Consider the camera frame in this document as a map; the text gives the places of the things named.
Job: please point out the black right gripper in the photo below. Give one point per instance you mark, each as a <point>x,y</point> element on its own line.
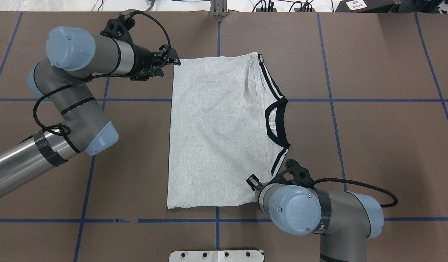
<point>252,181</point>

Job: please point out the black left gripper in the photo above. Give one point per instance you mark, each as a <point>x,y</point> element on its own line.
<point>142,60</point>

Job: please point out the grey cartoon print t-shirt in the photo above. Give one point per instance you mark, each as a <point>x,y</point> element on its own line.
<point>227,123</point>

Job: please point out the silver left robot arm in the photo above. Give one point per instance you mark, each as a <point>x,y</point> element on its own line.
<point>71,120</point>

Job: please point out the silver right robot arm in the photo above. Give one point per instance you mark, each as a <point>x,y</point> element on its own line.
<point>297,205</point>

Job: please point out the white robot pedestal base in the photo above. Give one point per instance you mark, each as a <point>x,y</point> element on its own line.
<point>217,256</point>

